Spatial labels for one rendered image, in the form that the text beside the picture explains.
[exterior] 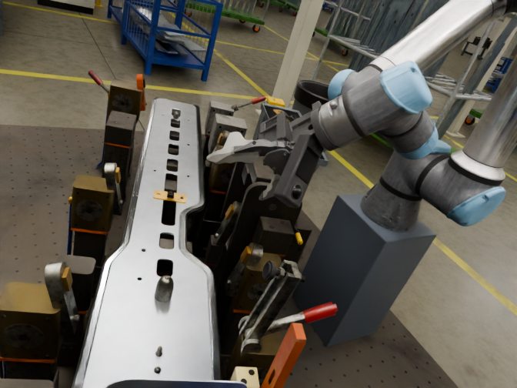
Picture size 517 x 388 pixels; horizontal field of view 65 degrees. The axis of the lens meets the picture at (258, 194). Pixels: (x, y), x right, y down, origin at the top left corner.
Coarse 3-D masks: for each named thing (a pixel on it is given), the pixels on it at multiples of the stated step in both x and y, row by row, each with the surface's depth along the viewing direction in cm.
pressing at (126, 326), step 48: (144, 144) 126; (192, 144) 134; (144, 192) 103; (192, 192) 110; (144, 240) 88; (144, 288) 77; (192, 288) 81; (96, 336) 66; (144, 336) 68; (192, 336) 71; (96, 384) 59
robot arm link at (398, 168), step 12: (444, 144) 97; (396, 156) 99; (432, 156) 93; (444, 156) 93; (396, 168) 99; (408, 168) 96; (420, 168) 94; (384, 180) 102; (396, 180) 99; (408, 180) 97; (420, 180) 94; (408, 192) 99
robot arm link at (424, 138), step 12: (420, 120) 62; (432, 120) 67; (408, 132) 62; (420, 132) 63; (432, 132) 66; (396, 144) 66; (408, 144) 65; (420, 144) 66; (432, 144) 68; (408, 156) 70; (420, 156) 69
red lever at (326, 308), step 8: (328, 304) 66; (304, 312) 66; (312, 312) 66; (320, 312) 66; (328, 312) 65; (280, 320) 67; (288, 320) 66; (296, 320) 66; (304, 320) 66; (312, 320) 66; (248, 328) 68; (272, 328) 66; (280, 328) 66; (288, 328) 66
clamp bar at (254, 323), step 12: (288, 264) 61; (264, 276) 59; (276, 276) 60; (288, 276) 59; (300, 276) 59; (276, 288) 63; (288, 288) 60; (264, 300) 65; (276, 300) 61; (252, 312) 66; (264, 312) 62; (276, 312) 62; (252, 324) 67; (264, 324) 63; (252, 336) 65
